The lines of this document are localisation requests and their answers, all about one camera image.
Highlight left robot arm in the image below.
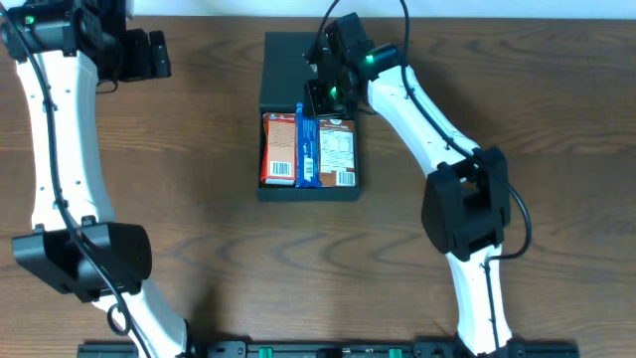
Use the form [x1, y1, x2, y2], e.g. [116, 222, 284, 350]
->
[1, 0, 195, 357]

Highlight black gift box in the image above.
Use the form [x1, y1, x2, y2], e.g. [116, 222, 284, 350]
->
[256, 32, 362, 202]

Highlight blue snack bar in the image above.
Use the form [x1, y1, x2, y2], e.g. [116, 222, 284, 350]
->
[295, 102, 321, 189]

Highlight orange red cardboard box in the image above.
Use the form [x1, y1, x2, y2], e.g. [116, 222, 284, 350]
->
[260, 112, 296, 186]

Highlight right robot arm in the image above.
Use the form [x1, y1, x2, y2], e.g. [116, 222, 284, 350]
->
[305, 13, 515, 356]

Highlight brown white small carton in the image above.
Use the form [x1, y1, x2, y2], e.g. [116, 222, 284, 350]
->
[319, 118, 356, 187]

